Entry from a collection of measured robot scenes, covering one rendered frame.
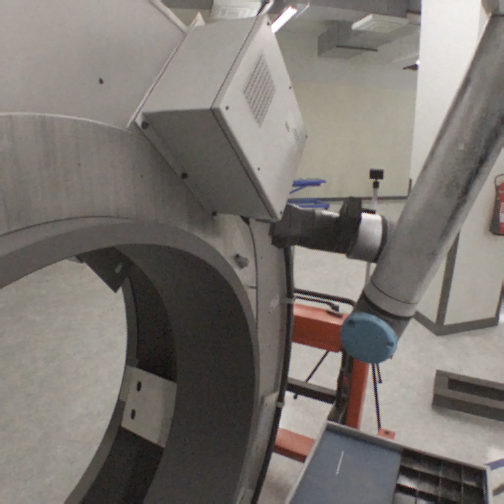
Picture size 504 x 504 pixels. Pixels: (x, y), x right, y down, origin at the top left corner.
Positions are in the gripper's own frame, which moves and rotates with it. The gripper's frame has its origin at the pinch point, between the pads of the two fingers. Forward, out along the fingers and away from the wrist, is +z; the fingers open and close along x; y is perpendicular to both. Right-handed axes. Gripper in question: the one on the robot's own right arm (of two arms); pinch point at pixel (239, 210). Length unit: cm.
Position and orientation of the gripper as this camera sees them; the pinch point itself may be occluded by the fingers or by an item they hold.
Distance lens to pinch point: 65.9
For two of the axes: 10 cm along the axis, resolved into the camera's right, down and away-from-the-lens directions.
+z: -9.9, -1.5, -0.1
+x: 1.3, -8.9, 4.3
